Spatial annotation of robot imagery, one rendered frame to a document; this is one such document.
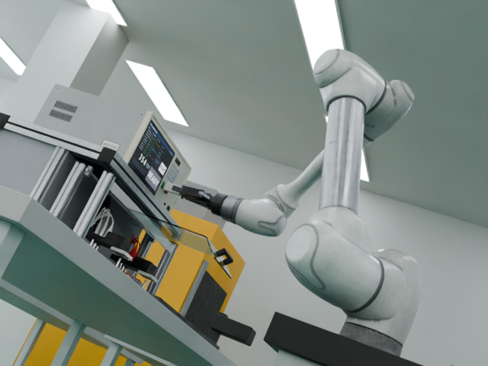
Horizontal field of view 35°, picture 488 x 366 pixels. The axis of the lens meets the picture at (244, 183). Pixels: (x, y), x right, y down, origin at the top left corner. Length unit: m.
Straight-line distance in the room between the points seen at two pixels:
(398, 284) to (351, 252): 0.17
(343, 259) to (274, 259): 6.18
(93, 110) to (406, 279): 1.18
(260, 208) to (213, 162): 6.07
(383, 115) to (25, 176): 1.08
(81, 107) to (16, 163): 0.31
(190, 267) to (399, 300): 4.31
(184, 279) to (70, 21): 2.51
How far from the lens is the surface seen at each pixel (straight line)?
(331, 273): 1.77
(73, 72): 6.70
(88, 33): 6.87
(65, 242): 1.52
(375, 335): 1.89
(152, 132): 2.50
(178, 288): 6.09
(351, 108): 2.10
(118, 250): 2.37
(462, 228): 7.91
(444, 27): 5.09
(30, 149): 2.42
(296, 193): 2.59
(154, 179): 2.59
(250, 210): 2.48
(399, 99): 2.26
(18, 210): 1.39
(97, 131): 2.51
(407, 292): 1.93
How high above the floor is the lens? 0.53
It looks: 17 degrees up
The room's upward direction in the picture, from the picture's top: 25 degrees clockwise
